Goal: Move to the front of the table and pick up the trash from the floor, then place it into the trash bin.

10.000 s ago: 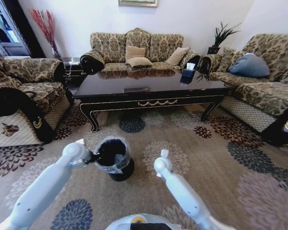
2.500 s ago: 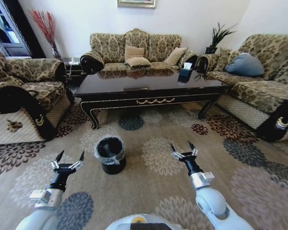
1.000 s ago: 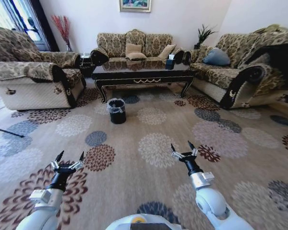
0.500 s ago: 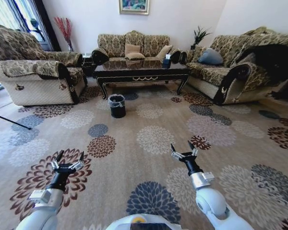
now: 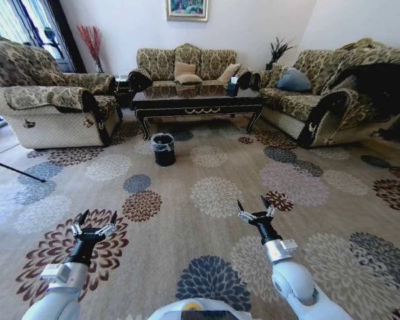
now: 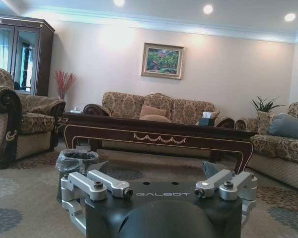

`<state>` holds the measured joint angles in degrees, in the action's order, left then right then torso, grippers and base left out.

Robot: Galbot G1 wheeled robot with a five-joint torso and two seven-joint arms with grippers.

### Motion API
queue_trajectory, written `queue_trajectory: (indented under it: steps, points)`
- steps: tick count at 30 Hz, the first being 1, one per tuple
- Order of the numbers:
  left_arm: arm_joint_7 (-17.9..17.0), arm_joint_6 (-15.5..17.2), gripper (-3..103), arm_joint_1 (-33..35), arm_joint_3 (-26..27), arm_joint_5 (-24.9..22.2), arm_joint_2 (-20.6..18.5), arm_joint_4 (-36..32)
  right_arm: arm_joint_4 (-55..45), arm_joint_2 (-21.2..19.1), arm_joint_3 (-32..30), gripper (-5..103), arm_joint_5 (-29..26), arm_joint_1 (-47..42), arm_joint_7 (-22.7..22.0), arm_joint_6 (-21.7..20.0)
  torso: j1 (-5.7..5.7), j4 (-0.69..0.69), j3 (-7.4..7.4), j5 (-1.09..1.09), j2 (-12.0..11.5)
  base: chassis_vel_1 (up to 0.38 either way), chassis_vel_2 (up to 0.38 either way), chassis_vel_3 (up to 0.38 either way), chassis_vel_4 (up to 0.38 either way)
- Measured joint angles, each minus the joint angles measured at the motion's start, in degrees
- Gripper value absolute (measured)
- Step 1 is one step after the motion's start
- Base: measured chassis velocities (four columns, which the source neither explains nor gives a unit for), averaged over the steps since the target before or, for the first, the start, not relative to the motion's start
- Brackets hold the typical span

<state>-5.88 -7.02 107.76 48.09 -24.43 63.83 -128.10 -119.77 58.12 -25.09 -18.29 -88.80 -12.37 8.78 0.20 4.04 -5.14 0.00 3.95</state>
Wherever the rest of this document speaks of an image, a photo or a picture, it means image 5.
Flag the framed wall painting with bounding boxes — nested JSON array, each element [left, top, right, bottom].
[[165, 0, 209, 23]]

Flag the green potted plant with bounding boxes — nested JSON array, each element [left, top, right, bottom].
[[265, 36, 296, 71]]

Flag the black round trash bin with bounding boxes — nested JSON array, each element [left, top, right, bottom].
[[151, 132, 177, 167]]

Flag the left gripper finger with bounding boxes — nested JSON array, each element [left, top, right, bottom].
[[96, 210, 118, 237], [70, 209, 90, 237]]

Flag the dark side table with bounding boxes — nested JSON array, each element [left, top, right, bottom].
[[113, 75, 133, 109]]

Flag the thin black pole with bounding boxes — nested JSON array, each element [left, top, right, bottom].
[[0, 157, 47, 183]]

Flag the floral patterned carpet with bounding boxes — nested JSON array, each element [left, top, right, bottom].
[[0, 116, 400, 320]]

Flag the patterned sofa with dark throw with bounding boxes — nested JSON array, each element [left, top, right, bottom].
[[252, 37, 400, 148]]

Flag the tan square cushion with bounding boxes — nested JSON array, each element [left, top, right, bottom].
[[173, 61, 197, 78]]

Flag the red branches in vase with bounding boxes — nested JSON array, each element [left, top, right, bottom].
[[76, 24, 105, 74]]

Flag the tan flat cushion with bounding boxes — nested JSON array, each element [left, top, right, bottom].
[[173, 73, 203, 85]]

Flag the patterned three-seat sofa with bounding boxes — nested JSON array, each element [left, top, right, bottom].
[[127, 43, 254, 93]]

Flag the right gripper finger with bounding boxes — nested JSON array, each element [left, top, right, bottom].
[[237, 199, 257, 224], [260, 195, 275, 219]]

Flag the tan tilted cushion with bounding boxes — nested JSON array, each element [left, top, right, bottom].
[[217, 63, 242, 83]]

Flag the patterned sofa with white base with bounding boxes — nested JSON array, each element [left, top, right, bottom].
[[0, 40, 123, 149]]

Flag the white robot front shell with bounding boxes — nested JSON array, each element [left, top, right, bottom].
[[147, 297, 253, 320]]

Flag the blue grey cushion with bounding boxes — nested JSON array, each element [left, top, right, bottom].
[[274, 68, 313, 93]]

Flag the dark glossy coffee table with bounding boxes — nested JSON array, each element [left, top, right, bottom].
[[130, 83, 264, 141]]

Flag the dark tissue box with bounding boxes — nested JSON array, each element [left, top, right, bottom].
[[226, 76, 239, 97]]

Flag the black throw blanket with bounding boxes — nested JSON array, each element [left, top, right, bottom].
[[333, 61, 400, 146]]

